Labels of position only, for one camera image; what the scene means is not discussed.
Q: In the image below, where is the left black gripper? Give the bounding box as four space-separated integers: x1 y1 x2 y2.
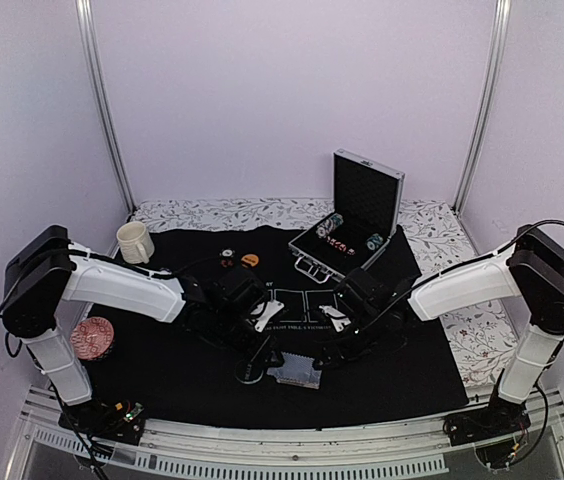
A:
211 307 285 369

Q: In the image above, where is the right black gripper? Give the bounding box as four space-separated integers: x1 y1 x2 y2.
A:
312 309 385 372

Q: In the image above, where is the clear dealer button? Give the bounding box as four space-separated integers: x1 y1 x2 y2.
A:
234 361 264 385

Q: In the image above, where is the blue playing card deck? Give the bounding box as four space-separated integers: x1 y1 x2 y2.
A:
267 352 322 390

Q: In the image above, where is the orange big blind button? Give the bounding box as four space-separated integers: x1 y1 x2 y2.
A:
241 253 260 268

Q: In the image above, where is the orange black 100 chip stack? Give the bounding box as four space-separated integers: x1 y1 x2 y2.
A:
220 249 235 268

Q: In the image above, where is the poker chip row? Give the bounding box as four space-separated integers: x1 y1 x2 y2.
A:
315 213 344 239
366 233 384 251

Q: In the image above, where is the aluminium poker chip case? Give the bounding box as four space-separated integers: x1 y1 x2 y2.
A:
288 149 405 284

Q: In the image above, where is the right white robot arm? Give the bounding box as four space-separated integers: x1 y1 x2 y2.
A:
339 219 564 436

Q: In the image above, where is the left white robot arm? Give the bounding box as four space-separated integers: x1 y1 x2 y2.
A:
0 225 284 434

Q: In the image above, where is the black poker table mat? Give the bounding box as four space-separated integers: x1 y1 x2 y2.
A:
86 226 468 429

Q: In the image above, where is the red dice row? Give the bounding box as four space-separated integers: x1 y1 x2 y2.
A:
327 236 355 255

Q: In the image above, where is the small green circuit board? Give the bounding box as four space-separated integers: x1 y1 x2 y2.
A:
114 400 144 423

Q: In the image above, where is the floral white tablecloth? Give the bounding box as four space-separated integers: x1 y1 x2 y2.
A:
131 198 517 389

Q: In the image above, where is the cream ceramic mug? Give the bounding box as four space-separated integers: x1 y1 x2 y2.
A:
116 221 155 265

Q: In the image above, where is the red patterned round tin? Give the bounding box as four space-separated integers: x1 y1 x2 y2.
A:
69 317 115 361

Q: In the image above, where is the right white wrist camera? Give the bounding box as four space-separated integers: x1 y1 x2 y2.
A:
318 305 351 333

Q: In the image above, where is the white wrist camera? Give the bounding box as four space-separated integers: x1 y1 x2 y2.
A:
251 300 284 333
318 305 351 333

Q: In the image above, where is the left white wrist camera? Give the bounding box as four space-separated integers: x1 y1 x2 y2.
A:
251 300 284 333

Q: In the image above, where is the right aluminium frame post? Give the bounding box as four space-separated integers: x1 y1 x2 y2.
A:
452 0 512 217

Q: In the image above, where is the aluminium frame post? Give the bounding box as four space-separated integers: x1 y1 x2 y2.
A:
75 0 137 215
452 0 512 217

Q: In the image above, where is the left aluminium frame post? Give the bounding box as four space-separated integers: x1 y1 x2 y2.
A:
75 0 137 215

